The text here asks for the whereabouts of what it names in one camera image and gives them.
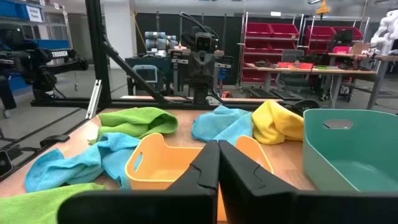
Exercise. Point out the teal plastic basket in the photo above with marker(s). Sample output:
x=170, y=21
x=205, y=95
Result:
x=357, y=155

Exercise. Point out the wooden workbench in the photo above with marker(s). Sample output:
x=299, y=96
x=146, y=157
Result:
x=311, y=72

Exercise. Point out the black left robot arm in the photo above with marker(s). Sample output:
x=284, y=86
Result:
x=200, y=90

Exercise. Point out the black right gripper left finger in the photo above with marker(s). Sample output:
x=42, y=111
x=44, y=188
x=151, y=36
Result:
x=199, y=186

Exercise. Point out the blue storage bins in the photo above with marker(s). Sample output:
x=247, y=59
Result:
x=12, y=7

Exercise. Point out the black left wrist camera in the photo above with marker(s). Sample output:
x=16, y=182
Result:
x=203, y=42

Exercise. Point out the yellow hanging pendant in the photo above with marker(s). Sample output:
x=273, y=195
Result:
x=322, y=7

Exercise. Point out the green microfiber towel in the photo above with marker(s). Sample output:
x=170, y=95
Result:
x=136, y=121
x=31, y=205

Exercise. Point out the black table clamp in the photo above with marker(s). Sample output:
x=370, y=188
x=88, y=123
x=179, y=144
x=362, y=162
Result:
x=54, y=140

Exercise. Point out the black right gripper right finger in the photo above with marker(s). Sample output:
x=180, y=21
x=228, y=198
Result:
x=245, y=193

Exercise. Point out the orange plastic basket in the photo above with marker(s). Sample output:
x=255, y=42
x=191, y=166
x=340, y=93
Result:
x=155, y=168

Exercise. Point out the white humanoid robot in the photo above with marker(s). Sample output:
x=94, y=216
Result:
x=385, y=34

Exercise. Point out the silver aluminium bar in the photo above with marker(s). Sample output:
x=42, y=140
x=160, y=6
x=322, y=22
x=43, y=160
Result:
x=94, y=98

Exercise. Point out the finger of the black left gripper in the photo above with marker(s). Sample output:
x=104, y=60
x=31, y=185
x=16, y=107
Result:
x=209, y=67
x=196, y=67

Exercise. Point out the black aluminium table frame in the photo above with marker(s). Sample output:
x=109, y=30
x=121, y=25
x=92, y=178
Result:
x=98, y=62

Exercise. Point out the shelf with red bins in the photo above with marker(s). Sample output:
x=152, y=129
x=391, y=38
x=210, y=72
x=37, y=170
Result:
x=267, y=29
x=320, y=32

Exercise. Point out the black square camera box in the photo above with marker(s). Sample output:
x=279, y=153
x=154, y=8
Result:
x=4, y=163

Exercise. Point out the yellow microfiber towel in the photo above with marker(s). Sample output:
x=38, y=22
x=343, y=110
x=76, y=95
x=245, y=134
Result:
x=273, y=124

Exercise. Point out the small blue-framed monitor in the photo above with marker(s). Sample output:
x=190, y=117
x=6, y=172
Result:
x=146, y=74

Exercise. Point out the wooden side table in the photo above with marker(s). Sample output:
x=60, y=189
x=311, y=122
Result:
x=382, y=58

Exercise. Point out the blue microfiber towel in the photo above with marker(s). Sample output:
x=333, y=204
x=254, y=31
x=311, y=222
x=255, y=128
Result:
x=77, y=165
x=217, y=124

